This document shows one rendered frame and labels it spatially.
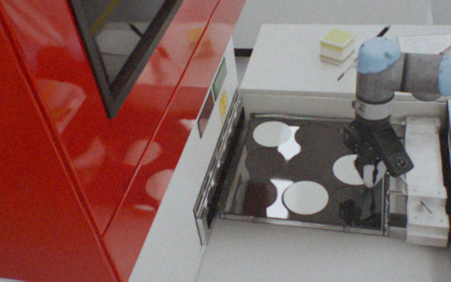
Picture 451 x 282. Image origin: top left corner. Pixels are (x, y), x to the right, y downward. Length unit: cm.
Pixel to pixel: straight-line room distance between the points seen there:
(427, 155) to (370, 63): 43
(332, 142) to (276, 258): 34
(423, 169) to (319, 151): 25
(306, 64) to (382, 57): 54
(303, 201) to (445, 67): 43
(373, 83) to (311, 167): 34
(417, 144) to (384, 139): 30
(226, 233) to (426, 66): 59
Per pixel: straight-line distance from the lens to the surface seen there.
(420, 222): 120
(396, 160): 111
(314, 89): 143
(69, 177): 57
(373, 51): 102
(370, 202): 123
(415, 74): 103
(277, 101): 146
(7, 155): 59
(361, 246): 125
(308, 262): 122
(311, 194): 124
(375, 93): 105
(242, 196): 124
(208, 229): 122
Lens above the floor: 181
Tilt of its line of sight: 42 degrees down
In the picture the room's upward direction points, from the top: 9 degrees counter-clockwise
